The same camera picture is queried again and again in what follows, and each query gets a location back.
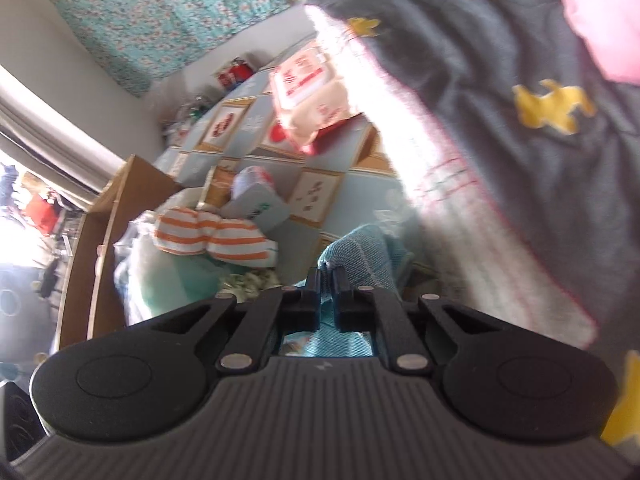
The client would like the orange bag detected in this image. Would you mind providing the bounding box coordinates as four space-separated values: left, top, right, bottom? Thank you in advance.
24 194 57 234

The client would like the green floral scrunchie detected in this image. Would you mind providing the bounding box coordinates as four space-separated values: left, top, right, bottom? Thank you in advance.
219 266 288 295

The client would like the red thermos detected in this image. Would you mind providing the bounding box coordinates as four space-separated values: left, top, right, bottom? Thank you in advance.
216 55 254 89

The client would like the teal checked cloth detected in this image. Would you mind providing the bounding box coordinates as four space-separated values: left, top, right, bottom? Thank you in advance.
292 224 418 358

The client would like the small yellow box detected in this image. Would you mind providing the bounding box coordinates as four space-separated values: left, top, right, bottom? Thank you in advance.
200 166 237 210

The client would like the pink wet wipes pack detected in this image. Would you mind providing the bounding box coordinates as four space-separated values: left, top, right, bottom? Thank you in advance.
269 46 362 157

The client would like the grey curtain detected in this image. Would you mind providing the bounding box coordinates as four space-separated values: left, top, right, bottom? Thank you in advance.
0 65 127 207

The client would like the teal floral wall cloth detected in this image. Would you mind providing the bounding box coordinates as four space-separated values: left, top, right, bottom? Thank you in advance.
50 0 292 99

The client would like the orange striped cloth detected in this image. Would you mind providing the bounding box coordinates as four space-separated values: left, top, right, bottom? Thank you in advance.
151 206 279 267

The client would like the blue tissue pack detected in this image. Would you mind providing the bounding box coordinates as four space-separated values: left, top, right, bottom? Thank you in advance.
220 182 292 235

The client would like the grey blanket with yellow figures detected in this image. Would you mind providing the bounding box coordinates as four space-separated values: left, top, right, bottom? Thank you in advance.
304 0 640 451

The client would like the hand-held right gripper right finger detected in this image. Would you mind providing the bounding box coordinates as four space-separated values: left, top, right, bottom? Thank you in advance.
331 266 503 375

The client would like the cardboard box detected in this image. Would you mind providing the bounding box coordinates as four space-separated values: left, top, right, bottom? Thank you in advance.
54 154 186 351

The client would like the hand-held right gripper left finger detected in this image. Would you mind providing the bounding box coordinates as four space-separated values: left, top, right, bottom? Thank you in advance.
147 266 322 375

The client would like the white plastic bag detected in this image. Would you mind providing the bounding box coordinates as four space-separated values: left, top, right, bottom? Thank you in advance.
112 209 223 328

